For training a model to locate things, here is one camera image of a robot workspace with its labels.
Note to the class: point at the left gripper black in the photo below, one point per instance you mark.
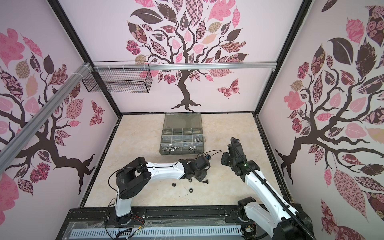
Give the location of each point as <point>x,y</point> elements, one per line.
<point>201,178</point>

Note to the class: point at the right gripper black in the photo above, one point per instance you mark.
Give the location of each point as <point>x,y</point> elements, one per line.
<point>225,155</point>

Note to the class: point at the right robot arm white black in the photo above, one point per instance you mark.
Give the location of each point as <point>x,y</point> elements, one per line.
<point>277,217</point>

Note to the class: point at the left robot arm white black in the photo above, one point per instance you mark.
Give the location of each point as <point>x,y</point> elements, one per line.
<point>132,178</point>

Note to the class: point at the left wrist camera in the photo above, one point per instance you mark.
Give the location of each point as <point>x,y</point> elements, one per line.
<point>203,161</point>

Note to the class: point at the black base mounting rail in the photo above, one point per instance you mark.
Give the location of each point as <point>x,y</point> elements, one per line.
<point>143,215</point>

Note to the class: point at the white slotted cable duct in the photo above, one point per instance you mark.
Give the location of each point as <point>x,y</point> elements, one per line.
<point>155,232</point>

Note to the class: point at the black wire mesh basket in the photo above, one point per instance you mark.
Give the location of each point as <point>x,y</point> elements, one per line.
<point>119,77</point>

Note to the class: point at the aluminium rail back wall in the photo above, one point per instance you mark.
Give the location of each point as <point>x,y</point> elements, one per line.
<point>198,66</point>

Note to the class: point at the aluminium rail wall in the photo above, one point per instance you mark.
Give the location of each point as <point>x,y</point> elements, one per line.
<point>198,66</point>
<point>11,150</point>

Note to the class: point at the aluminium rail left wall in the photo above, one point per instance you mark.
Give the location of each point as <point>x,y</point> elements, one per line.
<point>11,150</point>

